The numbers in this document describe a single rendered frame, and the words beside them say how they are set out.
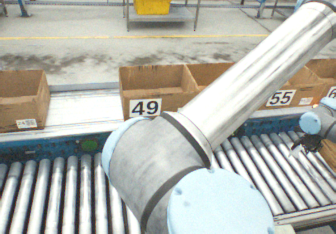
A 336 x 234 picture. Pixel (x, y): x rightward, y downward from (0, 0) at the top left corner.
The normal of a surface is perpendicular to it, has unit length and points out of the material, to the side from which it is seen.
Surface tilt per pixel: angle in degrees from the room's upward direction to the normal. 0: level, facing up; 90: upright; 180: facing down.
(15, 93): 89
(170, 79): 90
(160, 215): 53
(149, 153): 20
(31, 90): 89
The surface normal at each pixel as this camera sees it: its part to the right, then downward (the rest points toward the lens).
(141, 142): -0.28, -0.66
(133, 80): 0.24, 0.62
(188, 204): 0.08, -0.75
